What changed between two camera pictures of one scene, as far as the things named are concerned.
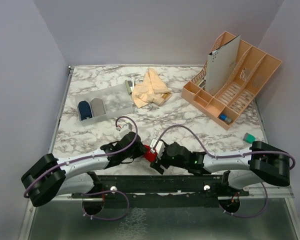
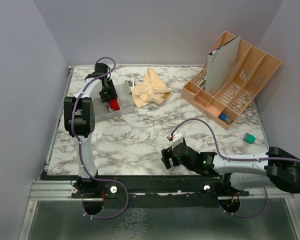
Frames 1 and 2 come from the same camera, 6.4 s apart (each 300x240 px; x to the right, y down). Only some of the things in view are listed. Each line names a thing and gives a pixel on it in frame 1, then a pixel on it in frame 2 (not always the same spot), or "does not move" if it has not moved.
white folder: (221, 64) does not move
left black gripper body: (138, 151) -> (108, 92)
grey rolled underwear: (97, 107) does not move
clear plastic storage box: (104, 105) does not move
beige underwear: (151, 89) does not move
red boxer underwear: (148, 155) -> (114, 104)
